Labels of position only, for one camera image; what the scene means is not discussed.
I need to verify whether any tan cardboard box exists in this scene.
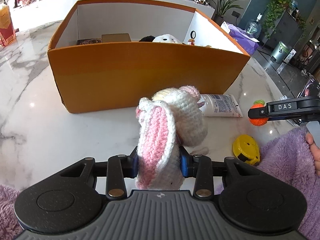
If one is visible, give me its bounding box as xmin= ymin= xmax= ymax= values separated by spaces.
xmin=101 ymin=33 xmax=131 ymax=43

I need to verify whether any white marble tv cabinet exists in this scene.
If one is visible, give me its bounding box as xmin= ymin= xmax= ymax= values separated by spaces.
xmin=10 ymin=0 xmax=215 ymax=31

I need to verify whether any purple fuzzy sleeve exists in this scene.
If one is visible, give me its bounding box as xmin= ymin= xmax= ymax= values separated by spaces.
xmin=258 ymin=127 xmax=319 ymax=239

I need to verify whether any dark photo card box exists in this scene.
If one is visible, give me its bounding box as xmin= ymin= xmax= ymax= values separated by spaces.
xmin=77 ymin=38 xmax=101 ymax=45

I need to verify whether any tall corner plant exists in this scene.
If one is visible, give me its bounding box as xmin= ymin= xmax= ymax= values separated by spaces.
xmin=211 ymin=0 xmax=248 ymax=26

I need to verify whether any purple tissue pack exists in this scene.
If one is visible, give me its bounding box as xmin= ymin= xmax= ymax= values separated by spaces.
xmin=221 ymin=22 xmax=259 ymax=56

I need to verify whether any orange cardboard box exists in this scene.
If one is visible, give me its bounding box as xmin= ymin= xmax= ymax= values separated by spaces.
xmin=47 ymin=3 xmax=250 ymax=113

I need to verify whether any phone on stand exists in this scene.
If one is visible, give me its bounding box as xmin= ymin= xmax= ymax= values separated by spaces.
xmin=295 ymin=75 xmax=320 ymax=98

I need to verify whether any white crochet bunny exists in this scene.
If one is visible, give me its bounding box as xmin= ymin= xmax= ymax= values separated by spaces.
xmin=136 ymin=86 xmax=208 ymax=190

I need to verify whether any white lotion tube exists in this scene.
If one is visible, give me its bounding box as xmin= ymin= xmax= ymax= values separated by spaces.
xmin=198 ymin=94 xmax=243 ymax=118

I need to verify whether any person right hand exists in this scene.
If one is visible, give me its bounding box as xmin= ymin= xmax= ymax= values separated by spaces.
xmin=306 ymin=132 xmax=320 ymax=176

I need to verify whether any water bottle jug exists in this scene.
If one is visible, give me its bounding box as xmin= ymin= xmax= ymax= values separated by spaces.
xmin=245 ymin=14 xmax=263 ymax=39

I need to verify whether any orange crochet fruit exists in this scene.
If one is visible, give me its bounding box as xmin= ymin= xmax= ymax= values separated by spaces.
xmin=248 ymin=100 xmax=268 ymax=126

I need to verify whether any small orange figurine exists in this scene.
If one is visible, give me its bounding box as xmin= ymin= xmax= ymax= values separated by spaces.
xmin=188 ymin=38 xmax=195 ymax=46

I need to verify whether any red orange snack box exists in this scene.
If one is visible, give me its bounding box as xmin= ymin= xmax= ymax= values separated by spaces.
xmin=0 ymin=3 xmax=16 ymax=47

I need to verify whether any white panda plush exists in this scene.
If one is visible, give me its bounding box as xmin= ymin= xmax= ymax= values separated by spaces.
xmin=140 ymin=34 xmax=182 ymax=44

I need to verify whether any yellow tape measure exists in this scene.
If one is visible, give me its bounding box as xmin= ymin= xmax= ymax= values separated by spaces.
xmin=232 ymin=134 xmax=260 ymax=166

